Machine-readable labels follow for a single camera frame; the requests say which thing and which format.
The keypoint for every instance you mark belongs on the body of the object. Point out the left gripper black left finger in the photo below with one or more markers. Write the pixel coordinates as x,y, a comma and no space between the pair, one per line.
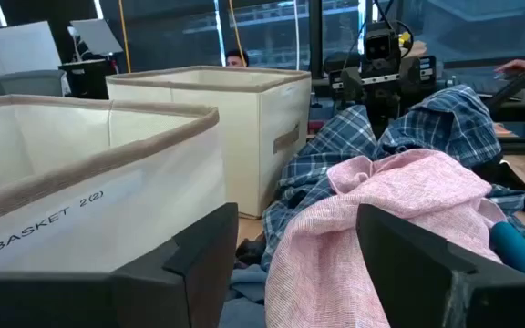
107,300

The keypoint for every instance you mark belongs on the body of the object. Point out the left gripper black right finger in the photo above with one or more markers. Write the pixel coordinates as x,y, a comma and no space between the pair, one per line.
426,291

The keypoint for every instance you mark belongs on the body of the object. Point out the teal sock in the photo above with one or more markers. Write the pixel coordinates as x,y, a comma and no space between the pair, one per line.
515,250

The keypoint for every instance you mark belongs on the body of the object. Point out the pink button shirt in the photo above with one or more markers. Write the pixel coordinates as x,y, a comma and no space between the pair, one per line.
335,255

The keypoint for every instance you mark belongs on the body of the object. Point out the blue plaid shirt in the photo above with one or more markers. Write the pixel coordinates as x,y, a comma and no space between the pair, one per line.
317,159

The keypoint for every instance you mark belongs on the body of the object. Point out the left beige fabric bin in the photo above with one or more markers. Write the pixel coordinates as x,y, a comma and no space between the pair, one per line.
85,218

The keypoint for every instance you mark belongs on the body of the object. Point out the person's hand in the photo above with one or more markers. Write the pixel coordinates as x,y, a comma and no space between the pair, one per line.
515,67

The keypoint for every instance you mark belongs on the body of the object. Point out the blue garment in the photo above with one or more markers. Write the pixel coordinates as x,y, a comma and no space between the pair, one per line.
244,300

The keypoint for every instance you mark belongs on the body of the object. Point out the beige fabric basket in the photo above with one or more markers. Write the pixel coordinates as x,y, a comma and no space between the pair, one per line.
244,136

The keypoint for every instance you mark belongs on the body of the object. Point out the person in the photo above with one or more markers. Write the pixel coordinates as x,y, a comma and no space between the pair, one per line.
236,59

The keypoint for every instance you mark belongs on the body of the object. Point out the black equipment box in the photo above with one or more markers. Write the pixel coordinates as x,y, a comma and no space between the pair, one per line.
87,79

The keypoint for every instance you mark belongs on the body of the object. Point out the grey bin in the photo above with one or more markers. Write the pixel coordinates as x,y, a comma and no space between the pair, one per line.
30,83

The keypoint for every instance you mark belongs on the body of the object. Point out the white tilted panel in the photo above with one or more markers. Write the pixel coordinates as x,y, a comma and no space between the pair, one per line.
96,36

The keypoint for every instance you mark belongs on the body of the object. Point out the whiteboard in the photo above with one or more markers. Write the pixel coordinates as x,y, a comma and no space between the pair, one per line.
21,48

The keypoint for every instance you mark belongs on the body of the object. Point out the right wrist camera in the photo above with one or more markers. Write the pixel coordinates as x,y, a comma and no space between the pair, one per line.
382,45

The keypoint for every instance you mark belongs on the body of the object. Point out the black aluminium frame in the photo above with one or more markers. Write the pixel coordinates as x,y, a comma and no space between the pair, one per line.
517,82

